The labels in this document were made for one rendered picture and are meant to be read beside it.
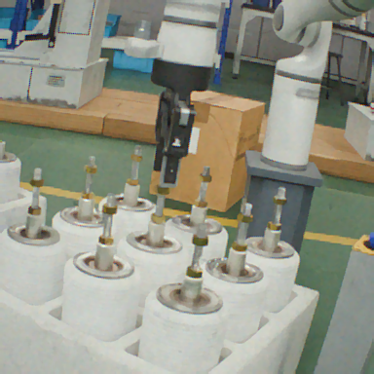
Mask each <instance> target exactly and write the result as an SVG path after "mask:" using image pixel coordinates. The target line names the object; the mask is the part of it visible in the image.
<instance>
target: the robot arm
mask: <svg viewBox="0 0 374 374"><path fill-rule="evenodd" d="M220 6H221V0H166V5H165V10H164V15H163V21H162V25H161V28H160V31H159V34H158V37H157V42H152V41H147V40H144V39H137V38H134V37H130V38H129V39H128V40H127V41H126V44H125V50H124V52H125V54H127V55H128V56H131V57H142V58H153V65H152V71H151V77H150V80H151V82H152V83H154V84H156V85H157V86H160V87H164V88H166V90H165V91H160V93H159V102H158V112H157V118H156V126H155V128H154V133H155V139H156V141H159V142H157V143H156V150H155V156H154V163H153V169H154V171H160V172H161V177H160V184H161V186H163V187H168V188H175V187H176V186H177V182H178V176H179V171H180V165H181V159H183V158H184V157H187V155H188V154H189V145H190V140H191V135H192V131H193V126H194V121H195V116H196V115H197V112H196V109H194V104H191V94H192V92H193V91H197V92H204V91H206V90H208V89H209V86H210V81H211V75H212V65H213V60H214V55H215V51H216V43H217V36H216V30H217V29H216V27H217V24H218V20H219V16H220ZM373 8H374V0H284V1H283V2H281V3H280V5H279V6H278V7H277V9H276V11H275V12H274V18H273V22H272V24H273V26H274V30H275V32H276V34H277V35H278V36H279V37H280V38H281V39H282V40H284V41H287V42H288V43H294V44H299V45H301V46H304V49H303V50H304V51H303V52H302V53H301V54H300V55H298V56H296V57H290V58H287V59H284V58H283V59H280V60H279V61H278V62H277V66H276V71H275V73H276V74H275V80H274V85H273V88H272V91H273V93H272V97H271V103H270V107H269V109H270V112H269V117H268V121H267V126H266V130H265V132H266V134H265V139H264V144H263V149H262V153H261V159H260V160H261V161H262V162H263V163H265V164H267V165H270V166H272V167H275V168H282V169H287V170H295V171H302V170H306V169H307V164H308V162H309V158H308V157H309V153H310V148H311V145H312V136H313V132H314V127H315V119H316V115H317V108H318V95H319V92H320V88H319V87H320V83H321V76H322V75H323V73H324V72H323V70H324V69H325V66H326V65H325V64H326V61H327V54H328V48H329V43H330V40H331V38H330V37H331V33H332V31H331V30H332V26H333V25H332V21H333V20H335V21H337V20H345V19H353V18H357V17H358V16H361V15H363V14H364V13H366V12H368V11H370V10H372V9H373ZM162 118H163V119H162ZM175 139H179V141H180V144H179V146H177V145H172V143H173V142H174V141H175Z"/></svg>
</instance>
